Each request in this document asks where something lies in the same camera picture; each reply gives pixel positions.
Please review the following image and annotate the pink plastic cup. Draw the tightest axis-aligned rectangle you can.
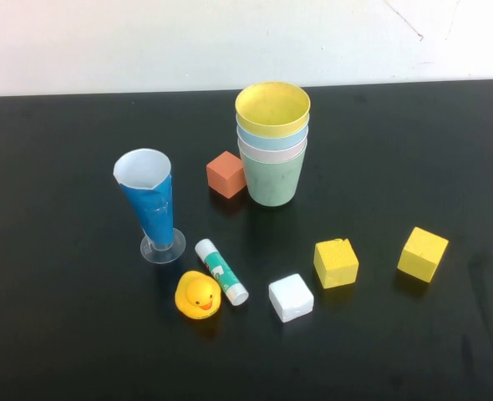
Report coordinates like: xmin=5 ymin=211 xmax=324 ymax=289
xmin=236 ymin=137 xmax=308 ymax=165

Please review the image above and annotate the light blue plastic cup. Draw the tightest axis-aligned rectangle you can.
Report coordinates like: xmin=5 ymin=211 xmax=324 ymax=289
xmin=235 ymin=123 xmax=310 ymax=152

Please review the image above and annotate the yellow plastic cup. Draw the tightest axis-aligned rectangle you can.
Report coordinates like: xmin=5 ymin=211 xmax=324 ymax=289
xmin=234 ymin=81 xmax=312 ymax=139

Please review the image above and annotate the green plastic cup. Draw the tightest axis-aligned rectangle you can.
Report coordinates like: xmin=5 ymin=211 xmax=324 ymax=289
xmin=240 ymin=148 xmax=307 ymax=208

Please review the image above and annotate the orange cube block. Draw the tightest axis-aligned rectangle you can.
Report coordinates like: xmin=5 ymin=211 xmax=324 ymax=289
xmin=206 ymin=150 xmax=247 ymax=200

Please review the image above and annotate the white green glue stick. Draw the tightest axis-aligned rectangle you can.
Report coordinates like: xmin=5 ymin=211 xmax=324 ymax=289
xmin=194 ymin=238 xmax=250 ymax=307

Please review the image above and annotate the blue taped conical measuring glass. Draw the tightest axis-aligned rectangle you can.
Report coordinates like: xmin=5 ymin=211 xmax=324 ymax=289
xmin=112 ymin=147 xmax=187 ymax=265

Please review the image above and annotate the white cube block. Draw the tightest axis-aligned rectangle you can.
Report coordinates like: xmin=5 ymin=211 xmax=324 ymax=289
xmin=267 ymin=273 xmax=315 ymax=324

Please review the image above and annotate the yellow rubber duck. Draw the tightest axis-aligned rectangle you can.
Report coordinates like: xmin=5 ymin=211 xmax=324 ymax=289
xmin=174 ymin=270 xmax=222 ymax=322

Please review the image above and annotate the yellow cube block chipped corner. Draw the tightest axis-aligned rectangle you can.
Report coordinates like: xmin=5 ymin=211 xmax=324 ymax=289
xmin=313 ymin=238 xmax=360 ymax=290

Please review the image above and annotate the yellow cube block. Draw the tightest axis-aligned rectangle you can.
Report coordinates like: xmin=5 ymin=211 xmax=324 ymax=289
xmin=396 ymin=226 xmax=450 ymax=285

